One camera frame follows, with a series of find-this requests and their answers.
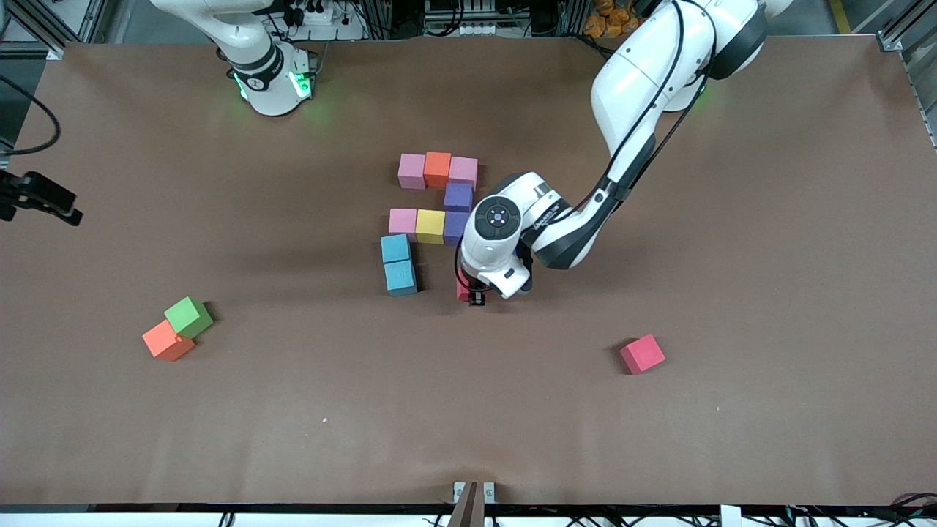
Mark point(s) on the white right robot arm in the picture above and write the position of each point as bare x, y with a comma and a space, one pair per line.
256, 73

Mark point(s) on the white paper tag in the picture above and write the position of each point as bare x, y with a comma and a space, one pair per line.
730, 517

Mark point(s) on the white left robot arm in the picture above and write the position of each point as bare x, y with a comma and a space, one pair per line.
637, 80

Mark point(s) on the light blue foam block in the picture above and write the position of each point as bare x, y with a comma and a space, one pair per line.
396, 249
400, 278

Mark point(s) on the pile of orange objects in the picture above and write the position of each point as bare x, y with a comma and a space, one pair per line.
611, 18

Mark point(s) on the yellow foam block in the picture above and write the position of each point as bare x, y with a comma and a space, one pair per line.
430, 225

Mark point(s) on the red foam block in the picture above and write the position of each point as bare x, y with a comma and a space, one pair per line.
643, 353
463, 291

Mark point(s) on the grey metal bracket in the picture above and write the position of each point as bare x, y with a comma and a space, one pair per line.
489, 492

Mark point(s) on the pink foam block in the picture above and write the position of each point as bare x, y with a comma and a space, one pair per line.
463, 171
412, 170
402, 221

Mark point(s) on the orange foam block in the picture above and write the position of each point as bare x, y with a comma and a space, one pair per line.
168, 340
437, 167

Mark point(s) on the white power strip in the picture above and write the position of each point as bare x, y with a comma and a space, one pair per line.
468, 31
318, 16

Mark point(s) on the brown table cover sheet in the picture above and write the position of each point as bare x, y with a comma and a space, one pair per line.
439, 410

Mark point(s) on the green foam block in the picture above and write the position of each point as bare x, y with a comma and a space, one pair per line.
188, 317

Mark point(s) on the purple foam block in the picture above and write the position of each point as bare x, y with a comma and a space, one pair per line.
458, 196
454, 228

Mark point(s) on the brown tapered post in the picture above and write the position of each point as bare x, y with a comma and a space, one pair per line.
468, 509

